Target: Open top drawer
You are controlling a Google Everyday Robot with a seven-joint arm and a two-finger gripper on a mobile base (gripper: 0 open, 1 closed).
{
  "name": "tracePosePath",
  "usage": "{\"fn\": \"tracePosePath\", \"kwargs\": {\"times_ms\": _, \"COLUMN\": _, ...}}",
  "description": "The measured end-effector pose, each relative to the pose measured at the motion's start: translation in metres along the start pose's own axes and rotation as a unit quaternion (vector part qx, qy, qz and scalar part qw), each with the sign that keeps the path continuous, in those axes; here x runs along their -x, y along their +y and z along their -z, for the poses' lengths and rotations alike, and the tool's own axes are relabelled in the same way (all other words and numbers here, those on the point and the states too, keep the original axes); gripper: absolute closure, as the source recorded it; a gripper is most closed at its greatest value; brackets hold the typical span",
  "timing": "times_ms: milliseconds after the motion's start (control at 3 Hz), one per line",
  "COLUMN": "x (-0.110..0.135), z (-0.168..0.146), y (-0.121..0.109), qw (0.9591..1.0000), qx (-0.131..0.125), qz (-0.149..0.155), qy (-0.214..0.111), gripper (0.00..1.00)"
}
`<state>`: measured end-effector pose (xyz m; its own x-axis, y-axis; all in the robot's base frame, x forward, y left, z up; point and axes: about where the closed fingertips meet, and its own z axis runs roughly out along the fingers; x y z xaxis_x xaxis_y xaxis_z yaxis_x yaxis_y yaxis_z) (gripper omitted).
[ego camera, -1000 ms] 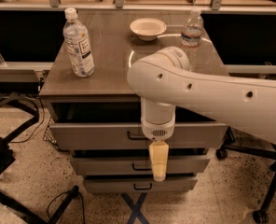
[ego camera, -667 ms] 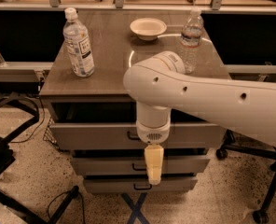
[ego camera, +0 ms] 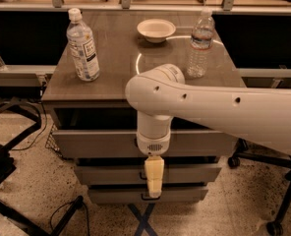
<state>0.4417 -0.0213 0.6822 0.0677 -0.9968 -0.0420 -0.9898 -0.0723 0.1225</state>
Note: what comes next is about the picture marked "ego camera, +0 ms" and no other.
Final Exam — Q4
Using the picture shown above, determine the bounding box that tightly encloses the labelled plastic water bottle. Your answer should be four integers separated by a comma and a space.
67, 8, 99, 82

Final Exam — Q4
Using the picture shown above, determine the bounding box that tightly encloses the white paper bowl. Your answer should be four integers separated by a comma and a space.
137, 19, 176, 43

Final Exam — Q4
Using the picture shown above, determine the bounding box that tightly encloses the black floor cable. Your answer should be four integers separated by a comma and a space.
10, 82, 49, 151

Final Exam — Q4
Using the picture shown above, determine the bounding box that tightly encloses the black wire basket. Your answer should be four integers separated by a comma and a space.
45, 125, 63, 158

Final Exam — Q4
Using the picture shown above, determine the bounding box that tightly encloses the black chair base left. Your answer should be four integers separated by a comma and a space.
0, 97, 84, 236

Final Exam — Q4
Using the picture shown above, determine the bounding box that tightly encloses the grey drawer cabinet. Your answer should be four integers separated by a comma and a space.
41, 10, 247, 206

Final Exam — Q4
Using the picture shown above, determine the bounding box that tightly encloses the clear plastic water bottle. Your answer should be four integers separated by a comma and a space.
186, 8, 215, 79

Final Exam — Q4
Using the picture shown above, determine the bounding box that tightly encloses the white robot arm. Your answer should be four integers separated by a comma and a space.
125, 64, 291, 198

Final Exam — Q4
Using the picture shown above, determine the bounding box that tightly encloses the grey drawer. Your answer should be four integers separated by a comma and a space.
87, 186, 207, 204
53, 130, 237, 158
75, 163, 220, 185

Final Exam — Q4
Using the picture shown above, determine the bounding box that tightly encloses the grey middle drawer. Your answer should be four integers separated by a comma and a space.
75, 163, 220, 185

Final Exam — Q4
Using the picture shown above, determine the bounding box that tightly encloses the blue tape cross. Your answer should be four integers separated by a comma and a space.
128, 204, 158, 236

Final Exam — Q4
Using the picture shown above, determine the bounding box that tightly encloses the black office chair right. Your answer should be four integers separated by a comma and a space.
227, 138, 291, 236

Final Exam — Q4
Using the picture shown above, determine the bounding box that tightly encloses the grey top drawer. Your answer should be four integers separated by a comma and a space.
53, 130, 237, 158

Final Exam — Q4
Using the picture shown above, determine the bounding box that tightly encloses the grey bottom drawer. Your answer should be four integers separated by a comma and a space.
87, 186, 207, 204

